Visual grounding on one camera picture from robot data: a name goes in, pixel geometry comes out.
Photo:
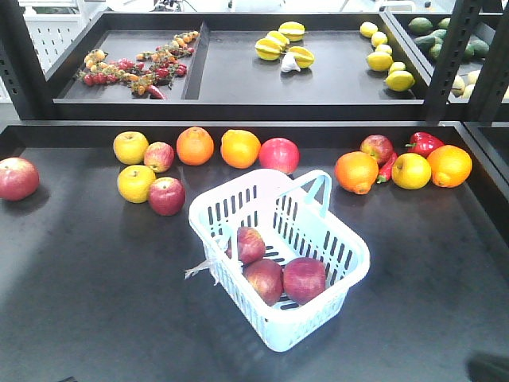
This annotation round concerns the yellow apple front left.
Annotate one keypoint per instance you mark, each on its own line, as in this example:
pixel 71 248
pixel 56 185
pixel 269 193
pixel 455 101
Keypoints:
pixel 134 182

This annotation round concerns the black upper fruit shelf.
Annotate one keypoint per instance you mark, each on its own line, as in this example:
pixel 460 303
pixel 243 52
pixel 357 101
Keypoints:
pixel 227 80

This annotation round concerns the orange fruit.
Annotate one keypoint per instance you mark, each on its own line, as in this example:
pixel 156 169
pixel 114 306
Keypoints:
pixel 239 148
pixel 450 166
pixel 195 146
pixel 356 172

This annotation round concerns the red chili pepper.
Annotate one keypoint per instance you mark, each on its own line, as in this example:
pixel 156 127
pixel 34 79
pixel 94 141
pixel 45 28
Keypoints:
pixel 385 172

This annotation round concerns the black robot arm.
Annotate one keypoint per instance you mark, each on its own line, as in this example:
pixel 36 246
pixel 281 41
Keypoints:
pixel 485 367

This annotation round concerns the orange fruit centre left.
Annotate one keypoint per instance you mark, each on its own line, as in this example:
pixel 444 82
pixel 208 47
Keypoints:
pixel 195 146

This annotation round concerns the orange fruit right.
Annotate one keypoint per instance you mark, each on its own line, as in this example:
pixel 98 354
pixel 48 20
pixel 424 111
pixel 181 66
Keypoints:
pixel 450 166

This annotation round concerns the red apple behind orange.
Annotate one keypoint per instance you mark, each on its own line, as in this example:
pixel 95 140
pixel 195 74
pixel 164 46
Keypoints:
pixel 377 146

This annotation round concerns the bright red apple centre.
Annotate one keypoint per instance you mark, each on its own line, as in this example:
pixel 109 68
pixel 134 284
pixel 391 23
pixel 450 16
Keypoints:
pixel 279 154

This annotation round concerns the red bell pepper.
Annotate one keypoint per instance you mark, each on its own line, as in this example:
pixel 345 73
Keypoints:
pixel 423 143

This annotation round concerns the red apple beside yellow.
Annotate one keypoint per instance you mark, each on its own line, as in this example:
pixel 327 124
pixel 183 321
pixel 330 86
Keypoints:
pixel 167 196

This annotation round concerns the small red apple left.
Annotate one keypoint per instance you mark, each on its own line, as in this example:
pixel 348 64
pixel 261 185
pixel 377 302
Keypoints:
pixel 159 157

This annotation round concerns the cherry tomato vine pile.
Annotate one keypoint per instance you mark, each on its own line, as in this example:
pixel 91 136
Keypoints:
pixel 147 73

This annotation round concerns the black wooden fruit display stand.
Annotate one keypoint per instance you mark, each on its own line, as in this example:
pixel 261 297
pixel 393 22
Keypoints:
pixel 93 287

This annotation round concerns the light blue plastic basket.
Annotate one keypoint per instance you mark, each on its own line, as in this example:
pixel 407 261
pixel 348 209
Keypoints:
pixel 294 220

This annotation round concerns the white garlic bulb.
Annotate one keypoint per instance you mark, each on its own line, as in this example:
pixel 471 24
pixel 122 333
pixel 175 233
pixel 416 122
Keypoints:
pixel 289 64

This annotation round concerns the yellow apple back left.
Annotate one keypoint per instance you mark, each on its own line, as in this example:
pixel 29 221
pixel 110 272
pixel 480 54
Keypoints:
pixel 130 146

